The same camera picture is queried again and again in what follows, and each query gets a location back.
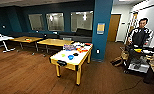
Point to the small yellow object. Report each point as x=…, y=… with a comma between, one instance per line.
x=138, y=50

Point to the blue bowl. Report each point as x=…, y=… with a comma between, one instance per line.
x=70, y=57

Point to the dark sofa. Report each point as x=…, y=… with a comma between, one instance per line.
x=78, y=35

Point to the brown floor bag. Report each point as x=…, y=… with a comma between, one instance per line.
x=117, y=61

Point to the brown wooden door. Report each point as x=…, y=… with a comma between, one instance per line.
x=113, y=28

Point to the yellow wall notice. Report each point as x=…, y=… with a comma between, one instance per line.
x=100, y=28

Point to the white wall outlet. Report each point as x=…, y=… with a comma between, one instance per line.
x=98, y=51

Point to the person in dark shirt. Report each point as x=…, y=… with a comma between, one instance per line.
x=139, y=35

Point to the flat red item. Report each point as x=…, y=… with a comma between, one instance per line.
x=88, y=44

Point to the dark wall window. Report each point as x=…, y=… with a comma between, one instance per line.
x=55, y=21
x=81, y=20
x=36, y=21

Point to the brown cardboard box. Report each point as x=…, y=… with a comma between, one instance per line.
x=124, y=53

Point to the small white table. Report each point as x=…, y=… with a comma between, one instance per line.
x=1, y=38

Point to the white game box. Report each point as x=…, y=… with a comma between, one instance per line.
x=77, y=43

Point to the green bowl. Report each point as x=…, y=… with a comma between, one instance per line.
x=63, y=55

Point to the small white-top table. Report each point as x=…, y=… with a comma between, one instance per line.
x=76, y=61

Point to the black wheeled cart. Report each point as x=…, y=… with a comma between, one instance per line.
x=136, y=63

